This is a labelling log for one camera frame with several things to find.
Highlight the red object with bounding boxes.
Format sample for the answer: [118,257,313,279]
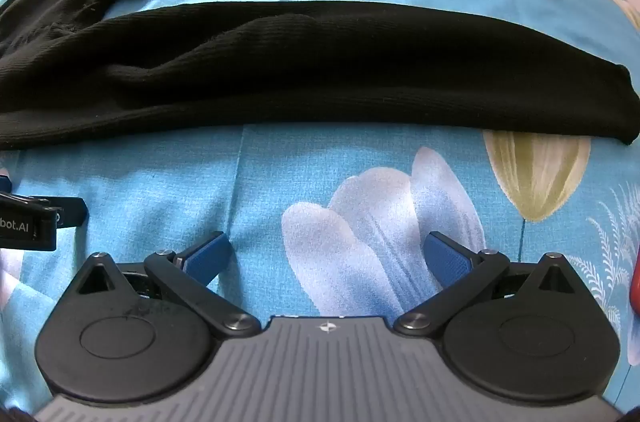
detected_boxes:
[628,246,640,317]

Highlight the black pants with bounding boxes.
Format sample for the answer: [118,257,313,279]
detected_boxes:
[0,0,640,151]

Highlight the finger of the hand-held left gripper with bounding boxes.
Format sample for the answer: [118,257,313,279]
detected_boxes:
[30,196,89,229]

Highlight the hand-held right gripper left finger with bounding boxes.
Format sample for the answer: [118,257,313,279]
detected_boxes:
[67,230,262,339]

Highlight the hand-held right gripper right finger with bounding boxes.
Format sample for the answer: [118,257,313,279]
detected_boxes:
[392,231,585,339]

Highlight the blue floral bed sheet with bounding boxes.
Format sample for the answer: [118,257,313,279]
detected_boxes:
[0,0,640,422]

